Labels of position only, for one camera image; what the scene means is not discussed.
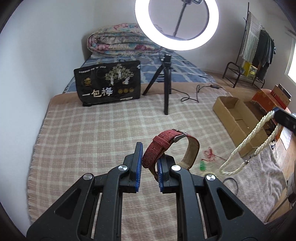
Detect white twisted pearl necklace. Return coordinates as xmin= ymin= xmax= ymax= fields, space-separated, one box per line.
xmin=218 ymin=110 xmax=282 ymax=176

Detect folded floral quilt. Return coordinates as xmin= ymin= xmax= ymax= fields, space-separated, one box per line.
xmin=87 ymin=23 xmax=162 ymax=56

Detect orange red box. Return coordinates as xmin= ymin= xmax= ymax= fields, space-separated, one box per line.
xmin=251 ymin=84 xmax=292 ymax=113

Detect hanging dark clothes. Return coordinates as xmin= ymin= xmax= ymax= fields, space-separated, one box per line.
xmin=252 ymin=29 xmax=276 ymax=81

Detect beige plaid blanket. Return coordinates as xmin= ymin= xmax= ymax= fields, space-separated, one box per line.
xmin=27 ymin=89 xmax=287 ymax=241

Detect green pendant on red cord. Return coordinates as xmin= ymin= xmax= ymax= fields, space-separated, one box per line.
xmin=199 ymin=147 xmax=227 ymax=172

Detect black printed snack bag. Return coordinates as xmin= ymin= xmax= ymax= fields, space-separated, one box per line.
xmin=74 ymin=60 xmax=141 ymax=106

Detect white ring light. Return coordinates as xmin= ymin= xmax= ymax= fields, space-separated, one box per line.
xmin=134 ymin=0 xmax=219 ymax=51

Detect black tripod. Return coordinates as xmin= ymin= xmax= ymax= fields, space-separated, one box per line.
xmin=142 ymin=54 xmax=171 ymax=115

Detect black power cable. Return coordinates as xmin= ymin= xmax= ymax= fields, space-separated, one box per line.
xmin=172 ymin=84 xmax=224 ymax=103

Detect hanging striped towel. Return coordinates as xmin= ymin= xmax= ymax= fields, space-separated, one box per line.
xmin=240 ymin=12 xmax=262 ymax=63

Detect cardboard box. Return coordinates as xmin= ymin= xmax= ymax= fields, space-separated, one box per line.
xmin=213 ymin=96 xmax=275 ymax=157

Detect blue bangle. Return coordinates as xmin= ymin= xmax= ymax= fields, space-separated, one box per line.
xmin=222 ymin=177 xmax=239 ymax=196

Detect black clothes rack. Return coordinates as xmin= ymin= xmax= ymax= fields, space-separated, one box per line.
xmin=222 ymin=4 xmax=265 ymax=89

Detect red strap wristwatch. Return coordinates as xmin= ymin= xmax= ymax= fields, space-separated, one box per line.
xmin=142 ymin=129 xmax=200 ymax=178

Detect blue patterned bed sheet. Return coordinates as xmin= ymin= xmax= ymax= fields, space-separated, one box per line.
xmin=62 ymin=49 xmax=217 ymax=93

